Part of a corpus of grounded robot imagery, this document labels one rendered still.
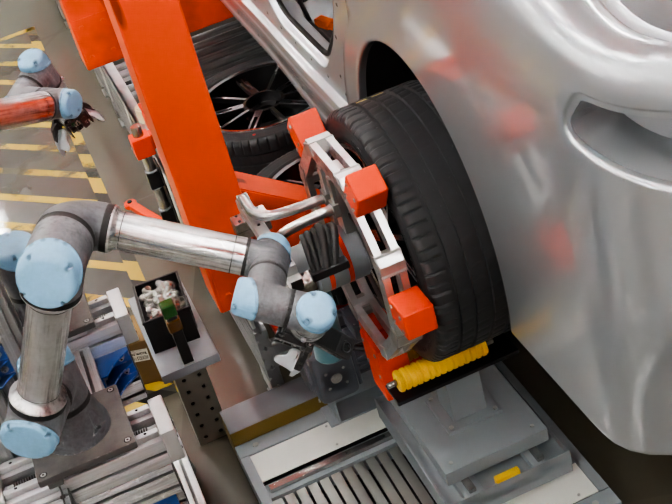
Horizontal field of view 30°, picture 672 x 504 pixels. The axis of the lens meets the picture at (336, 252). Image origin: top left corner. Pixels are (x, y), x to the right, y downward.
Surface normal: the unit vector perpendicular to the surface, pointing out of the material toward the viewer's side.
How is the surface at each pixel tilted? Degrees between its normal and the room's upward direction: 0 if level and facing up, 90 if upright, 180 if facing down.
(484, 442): 0
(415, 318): 90
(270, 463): 0
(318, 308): 47
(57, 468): 0
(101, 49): 90
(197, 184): 90
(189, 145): 90
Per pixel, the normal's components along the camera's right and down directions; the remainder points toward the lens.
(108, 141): -0.22, -0.80
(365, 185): 0.02, -0.38
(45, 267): -0.04, 0.48
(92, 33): 0.36, 0.47
